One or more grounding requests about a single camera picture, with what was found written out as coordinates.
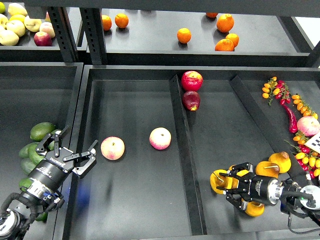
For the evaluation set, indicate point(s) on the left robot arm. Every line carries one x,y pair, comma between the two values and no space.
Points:
41,195

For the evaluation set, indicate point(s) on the orange on shelf front right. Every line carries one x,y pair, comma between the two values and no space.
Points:
225,45

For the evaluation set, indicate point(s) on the pink peach on shelf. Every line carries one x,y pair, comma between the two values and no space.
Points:
47,27

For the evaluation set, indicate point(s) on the pink apple left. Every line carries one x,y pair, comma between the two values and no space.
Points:
112,148

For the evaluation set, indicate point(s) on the black centre divided tray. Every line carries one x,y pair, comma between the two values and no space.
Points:
166,194

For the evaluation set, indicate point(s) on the pink apple centre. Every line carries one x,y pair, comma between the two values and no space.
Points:
160,138

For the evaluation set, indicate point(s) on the cherry tomato bunch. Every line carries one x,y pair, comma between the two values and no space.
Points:
307,158
276,89

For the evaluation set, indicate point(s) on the pale yellow apple on shelf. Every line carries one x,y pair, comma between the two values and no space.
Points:
32,24

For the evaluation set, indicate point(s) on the large orange on shelf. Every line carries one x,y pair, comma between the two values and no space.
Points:
225,23

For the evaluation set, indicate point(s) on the bright red apple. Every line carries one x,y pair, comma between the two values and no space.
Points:
191,81

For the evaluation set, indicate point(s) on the dark green avocado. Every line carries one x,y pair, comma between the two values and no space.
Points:
33,155

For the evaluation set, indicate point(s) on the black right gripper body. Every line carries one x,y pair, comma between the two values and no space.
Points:
261,189

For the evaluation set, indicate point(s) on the black left tray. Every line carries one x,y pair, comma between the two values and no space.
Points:
31,93

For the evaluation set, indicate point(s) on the black upper shelf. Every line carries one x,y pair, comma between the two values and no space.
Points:
151,36

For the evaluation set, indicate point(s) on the orange cherry tomato vine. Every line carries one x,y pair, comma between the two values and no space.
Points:
303,107

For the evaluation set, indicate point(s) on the cherry tomato bunch lower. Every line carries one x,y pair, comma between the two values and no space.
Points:
307,158

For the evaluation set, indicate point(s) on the pink apple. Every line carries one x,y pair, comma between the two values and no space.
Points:
308,125
160,138
112,148

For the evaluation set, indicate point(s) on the orange on shelf centre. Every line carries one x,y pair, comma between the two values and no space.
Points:
184,35

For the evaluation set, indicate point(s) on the yellow pear with stem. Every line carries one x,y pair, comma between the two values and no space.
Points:
226,182

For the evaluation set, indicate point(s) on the red chili pepper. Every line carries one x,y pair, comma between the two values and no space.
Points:
292,121

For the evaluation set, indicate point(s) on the red apple on shelf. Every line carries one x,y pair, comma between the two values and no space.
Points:
42,39

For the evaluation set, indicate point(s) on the green avocado left bin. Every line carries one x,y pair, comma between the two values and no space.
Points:
52,144

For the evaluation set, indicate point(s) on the dark red apple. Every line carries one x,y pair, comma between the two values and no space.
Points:
191,100

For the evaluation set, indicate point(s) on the green avocado front left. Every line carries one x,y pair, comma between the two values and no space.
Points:
42,217

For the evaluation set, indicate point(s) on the pink apple far right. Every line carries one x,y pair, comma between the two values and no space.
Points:
308,125

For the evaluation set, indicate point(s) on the yellow pear front right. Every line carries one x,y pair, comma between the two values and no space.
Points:
255,209

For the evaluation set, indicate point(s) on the yellow pear upper right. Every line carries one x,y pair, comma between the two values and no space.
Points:
268,169

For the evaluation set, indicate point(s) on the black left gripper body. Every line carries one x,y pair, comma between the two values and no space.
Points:
52,171

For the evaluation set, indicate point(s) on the black metal shelf post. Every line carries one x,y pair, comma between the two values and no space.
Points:
94,32

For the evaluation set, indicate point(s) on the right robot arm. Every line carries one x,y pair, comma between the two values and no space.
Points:
302,202

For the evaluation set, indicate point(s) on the cherry tomato bunch top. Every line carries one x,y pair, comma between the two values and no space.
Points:
276,89

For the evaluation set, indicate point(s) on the orange on shelf left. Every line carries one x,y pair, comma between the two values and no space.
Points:
106,22

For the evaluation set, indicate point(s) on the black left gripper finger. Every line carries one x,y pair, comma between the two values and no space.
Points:
83,162
43,147

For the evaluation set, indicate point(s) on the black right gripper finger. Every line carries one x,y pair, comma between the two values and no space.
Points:
233,173
237,197

